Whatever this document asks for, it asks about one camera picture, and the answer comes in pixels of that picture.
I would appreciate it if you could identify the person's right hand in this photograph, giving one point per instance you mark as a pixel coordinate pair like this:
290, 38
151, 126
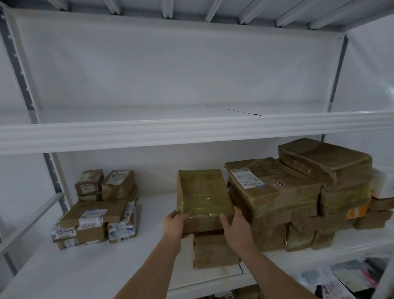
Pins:
240, 234

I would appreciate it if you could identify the person's left hand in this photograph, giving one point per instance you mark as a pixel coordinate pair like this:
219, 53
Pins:
174, 228

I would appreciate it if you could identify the cardboard box red outlined sticker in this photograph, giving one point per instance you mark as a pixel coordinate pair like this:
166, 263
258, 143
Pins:
92, 234

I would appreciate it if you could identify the white metal shelving rack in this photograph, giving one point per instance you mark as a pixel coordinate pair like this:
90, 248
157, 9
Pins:
184, 132

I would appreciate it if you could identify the taped cardboard box end label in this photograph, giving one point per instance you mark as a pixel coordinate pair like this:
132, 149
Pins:
89, 181

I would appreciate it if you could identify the pile of plastic mailer bags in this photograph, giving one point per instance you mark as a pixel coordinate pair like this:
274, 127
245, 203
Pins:
338, 277

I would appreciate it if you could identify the stack of large brown parcels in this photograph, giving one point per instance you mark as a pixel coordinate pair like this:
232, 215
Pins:
323, 157

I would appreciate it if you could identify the orange box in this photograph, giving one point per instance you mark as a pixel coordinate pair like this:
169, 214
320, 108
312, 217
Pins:
357, 211

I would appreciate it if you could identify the person's right forearm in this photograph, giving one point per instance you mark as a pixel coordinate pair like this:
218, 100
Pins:
274, 277

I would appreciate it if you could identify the person's left forearm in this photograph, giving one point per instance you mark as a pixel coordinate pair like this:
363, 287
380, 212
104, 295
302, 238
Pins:
147, 274

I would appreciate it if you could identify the white foam parcel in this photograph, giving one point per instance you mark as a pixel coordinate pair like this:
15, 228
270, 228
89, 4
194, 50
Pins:
383, 184

